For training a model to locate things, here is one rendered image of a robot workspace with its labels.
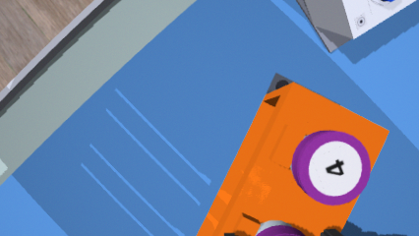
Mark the blue flat mat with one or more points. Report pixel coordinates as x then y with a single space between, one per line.
147 153

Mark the orange tube rack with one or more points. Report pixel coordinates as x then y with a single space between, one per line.
259 185

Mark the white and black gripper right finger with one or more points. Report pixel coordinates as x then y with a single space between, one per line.
331 232

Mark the white push-button control box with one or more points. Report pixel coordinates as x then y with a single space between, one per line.
336 20

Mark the dark grey screw head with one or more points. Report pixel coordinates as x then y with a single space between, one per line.
281 84

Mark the purple screw cap with number 4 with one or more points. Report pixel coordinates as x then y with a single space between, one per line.
331 167

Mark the purple screw cap with white disc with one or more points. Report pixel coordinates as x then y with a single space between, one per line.
281 230

